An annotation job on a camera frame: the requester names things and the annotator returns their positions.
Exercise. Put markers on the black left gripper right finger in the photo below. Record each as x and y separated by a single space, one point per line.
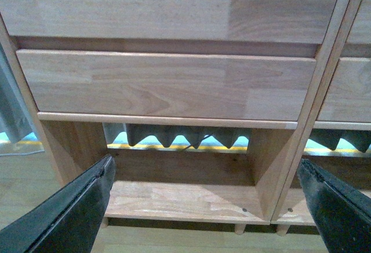
341 213

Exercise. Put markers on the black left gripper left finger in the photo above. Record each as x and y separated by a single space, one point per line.
69 220

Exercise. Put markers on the right wooden shelf unit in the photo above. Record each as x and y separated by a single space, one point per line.
353 167

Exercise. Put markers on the wooden shelf unit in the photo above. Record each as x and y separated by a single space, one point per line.
353 167
239 188

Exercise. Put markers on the left wooden shelf unit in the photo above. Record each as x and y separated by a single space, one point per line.
239 188

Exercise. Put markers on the lower right wooden drawer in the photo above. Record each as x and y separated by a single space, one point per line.
348 96

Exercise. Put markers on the wooden drawer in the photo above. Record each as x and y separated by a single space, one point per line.
360 30
284 21
168 85
348 96

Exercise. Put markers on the lower left wooden drawer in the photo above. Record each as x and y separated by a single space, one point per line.
168 85

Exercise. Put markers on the upper right wooden drawer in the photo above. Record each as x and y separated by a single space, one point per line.
360 30

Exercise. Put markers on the upper left wooden drawer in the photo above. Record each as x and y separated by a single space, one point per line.
284 21

